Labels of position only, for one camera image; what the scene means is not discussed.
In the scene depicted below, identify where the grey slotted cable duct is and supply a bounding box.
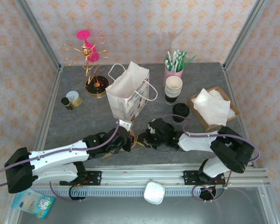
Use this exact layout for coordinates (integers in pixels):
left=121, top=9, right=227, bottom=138
left=32, top=186, right=227, bottom=198

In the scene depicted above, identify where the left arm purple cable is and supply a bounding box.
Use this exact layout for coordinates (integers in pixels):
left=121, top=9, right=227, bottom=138
left=0, top=119, right=121, bottom=203

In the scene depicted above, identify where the white printed paper bag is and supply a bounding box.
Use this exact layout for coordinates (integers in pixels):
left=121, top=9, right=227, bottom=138
left=105, top=61, right=158, bottom=124

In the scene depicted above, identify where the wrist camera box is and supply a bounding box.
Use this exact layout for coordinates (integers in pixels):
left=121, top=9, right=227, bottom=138
left=118, top=119, right=133, bottom=132
left=147, top=120, right=156, bottom=134

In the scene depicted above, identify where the aluminium frame post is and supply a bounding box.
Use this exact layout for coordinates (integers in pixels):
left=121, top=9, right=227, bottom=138
left=222, top=0, right=269, bottom=70
left=15, top=0, right=63, bottom=72

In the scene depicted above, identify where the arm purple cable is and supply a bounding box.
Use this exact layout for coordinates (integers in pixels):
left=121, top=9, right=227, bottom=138
left=0, top=119, right=121, bottom=203
left=157, top=114, right=261, bottom=203

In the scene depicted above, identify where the pink plastic wine glass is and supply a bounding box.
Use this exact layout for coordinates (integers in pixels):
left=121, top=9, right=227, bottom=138
left=76, top=30, right=100, bottom=63

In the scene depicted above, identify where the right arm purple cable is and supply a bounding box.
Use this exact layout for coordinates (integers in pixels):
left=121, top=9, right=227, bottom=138
left=157, top=114, right=261, bottom=203

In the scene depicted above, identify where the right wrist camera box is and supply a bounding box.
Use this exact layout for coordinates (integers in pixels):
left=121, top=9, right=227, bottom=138
left=147, top=120, right=156, bottom=134

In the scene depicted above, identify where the gold tin can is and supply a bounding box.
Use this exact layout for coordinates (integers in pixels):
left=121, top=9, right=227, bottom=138
left=65, top=90, right=83, bottom=107

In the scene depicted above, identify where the aluminium table side rail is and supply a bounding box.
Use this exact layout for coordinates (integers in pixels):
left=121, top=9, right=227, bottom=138
left=221, top=64, right=258, bottom=168
left=34, top=66, right=64, bottom=154

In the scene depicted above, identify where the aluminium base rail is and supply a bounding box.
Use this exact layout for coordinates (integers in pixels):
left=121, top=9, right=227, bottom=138
left=30, top=163, right=270, bottom=188

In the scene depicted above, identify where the gold wire cup stand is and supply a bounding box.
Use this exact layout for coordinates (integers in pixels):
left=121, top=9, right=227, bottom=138
left=62, top=36, right=111, bottom=99

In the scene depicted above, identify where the brown cardboard napkin tray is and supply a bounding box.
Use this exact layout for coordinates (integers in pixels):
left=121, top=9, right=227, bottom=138
left=188, top=85, right=240, bottom=131

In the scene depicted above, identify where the small dark bottle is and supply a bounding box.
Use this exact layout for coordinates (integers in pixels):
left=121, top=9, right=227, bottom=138
left=61, top=97, right=74, bottom=112

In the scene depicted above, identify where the blue snack packet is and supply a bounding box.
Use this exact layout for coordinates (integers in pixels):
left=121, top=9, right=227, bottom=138
left=11, top=188, right=55, bottom=220

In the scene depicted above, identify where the black paper coffee cup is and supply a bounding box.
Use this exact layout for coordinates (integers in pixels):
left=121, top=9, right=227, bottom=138
left=173, top=113, right=189, bottom=125

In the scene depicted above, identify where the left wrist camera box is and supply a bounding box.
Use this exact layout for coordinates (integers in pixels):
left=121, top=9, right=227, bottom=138
left=118, top=119, right=133, bottom=132

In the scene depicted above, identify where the stack of black paper cups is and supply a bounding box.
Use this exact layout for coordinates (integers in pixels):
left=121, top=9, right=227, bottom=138
left=164, top=76, right=183, bottom=106

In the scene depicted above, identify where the white paper napkin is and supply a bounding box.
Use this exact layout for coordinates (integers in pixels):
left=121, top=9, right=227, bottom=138
left=193, top=88, right=231, bottom=126
left=206, top=89, right=237, bottom=119

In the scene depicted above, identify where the white plastic device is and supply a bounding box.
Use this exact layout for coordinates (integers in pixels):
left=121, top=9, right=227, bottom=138
left=143, top=179, right=166, bottom=205

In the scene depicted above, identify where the black plastic cup lid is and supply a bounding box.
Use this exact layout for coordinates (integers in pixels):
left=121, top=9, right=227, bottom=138
left=172, top=102, right=190, bottom=117

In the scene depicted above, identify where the pink straw holder cup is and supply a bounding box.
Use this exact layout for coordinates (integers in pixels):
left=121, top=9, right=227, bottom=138
left=163, top=66, right=184, bottom=87

